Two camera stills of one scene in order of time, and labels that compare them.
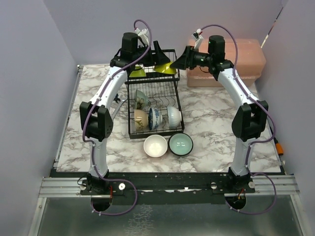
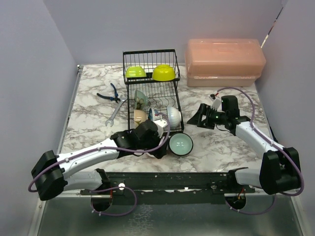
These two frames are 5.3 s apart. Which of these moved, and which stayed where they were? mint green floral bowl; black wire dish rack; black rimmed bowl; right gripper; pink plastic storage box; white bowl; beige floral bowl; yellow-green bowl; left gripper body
Moved: yellow-green bowl; right gripper; left gripper body
Stayed: black wire dish rack; mint green floral bowl; pink plastic storage box; white bowl; beige floral bowl; black rimmed bowl
